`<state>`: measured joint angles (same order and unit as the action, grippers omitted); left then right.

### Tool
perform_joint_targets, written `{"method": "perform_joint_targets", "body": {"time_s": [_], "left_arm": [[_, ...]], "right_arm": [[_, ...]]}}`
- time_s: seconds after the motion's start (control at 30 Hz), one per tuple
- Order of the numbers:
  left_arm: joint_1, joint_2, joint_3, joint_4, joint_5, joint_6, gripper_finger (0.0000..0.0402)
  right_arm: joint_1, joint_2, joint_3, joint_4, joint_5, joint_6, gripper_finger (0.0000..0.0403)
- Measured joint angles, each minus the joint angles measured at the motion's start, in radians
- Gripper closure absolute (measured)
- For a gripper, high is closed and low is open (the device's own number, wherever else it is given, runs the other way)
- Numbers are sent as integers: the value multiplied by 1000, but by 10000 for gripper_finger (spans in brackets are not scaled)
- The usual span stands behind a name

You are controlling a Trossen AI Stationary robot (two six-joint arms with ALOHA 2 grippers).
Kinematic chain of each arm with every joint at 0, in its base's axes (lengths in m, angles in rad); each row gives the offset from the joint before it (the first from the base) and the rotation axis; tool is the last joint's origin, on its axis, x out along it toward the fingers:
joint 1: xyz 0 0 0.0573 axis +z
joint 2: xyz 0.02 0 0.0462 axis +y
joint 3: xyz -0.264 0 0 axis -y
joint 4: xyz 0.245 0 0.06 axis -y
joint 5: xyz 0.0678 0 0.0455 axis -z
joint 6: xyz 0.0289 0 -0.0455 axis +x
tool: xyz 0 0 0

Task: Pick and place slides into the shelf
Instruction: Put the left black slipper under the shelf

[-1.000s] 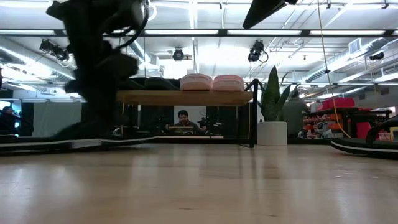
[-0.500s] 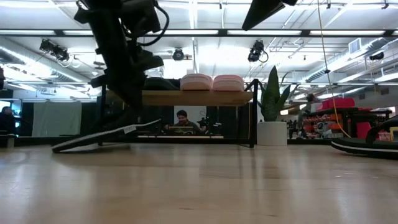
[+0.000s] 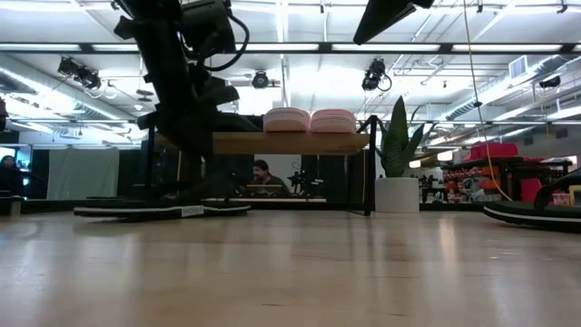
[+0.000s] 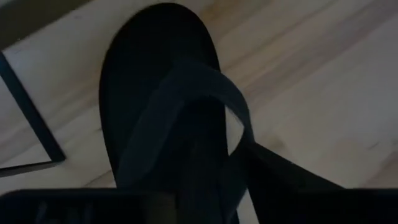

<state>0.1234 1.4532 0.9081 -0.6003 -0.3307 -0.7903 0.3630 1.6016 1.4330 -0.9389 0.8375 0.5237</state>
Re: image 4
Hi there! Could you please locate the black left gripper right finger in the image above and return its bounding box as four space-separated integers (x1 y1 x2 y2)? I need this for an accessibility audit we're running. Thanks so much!
244 141 345 224

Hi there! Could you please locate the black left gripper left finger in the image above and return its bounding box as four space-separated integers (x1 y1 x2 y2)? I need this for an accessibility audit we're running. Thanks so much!
183 139 229 224

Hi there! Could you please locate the black flip-flop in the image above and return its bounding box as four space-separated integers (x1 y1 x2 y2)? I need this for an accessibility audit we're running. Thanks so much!
98 2 256 224

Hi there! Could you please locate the wooden shelf with black legs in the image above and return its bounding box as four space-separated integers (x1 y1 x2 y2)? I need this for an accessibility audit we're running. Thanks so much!
0 51 67 179

